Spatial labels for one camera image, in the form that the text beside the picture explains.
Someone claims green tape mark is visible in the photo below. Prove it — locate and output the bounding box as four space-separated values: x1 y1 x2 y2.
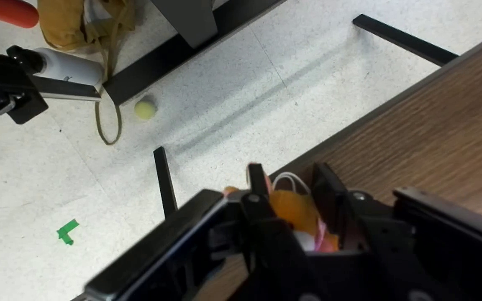
56 219 80 246

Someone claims black clamp mount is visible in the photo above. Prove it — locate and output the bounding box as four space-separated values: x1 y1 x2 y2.
0 33 102 125

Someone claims black table base with grey leg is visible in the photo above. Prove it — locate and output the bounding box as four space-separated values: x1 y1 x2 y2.
102 0 285 106

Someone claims yellow tennis ball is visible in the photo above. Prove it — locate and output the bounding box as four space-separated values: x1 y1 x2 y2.
134 96 158 120

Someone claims thin black table leg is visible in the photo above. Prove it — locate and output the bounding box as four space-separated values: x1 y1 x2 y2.
153 146 179 219

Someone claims orange rounded handle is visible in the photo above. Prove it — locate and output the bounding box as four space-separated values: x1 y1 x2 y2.
0 0 40 29

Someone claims black floor bar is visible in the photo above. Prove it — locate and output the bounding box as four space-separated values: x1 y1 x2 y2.
352 14 459 67

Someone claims mustard cloth bag with strap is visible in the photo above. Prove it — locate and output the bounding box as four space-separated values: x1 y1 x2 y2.
37 0 136 146

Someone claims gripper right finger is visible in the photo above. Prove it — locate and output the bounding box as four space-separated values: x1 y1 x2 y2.
312 162 482 301

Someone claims white cylindrical bottle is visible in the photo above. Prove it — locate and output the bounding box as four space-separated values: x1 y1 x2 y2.
33 47 104 87

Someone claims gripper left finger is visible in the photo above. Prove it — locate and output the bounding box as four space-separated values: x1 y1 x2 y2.
83 163 310 301

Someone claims orange plush toy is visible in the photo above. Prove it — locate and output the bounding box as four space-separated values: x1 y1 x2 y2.
223 171 340 254

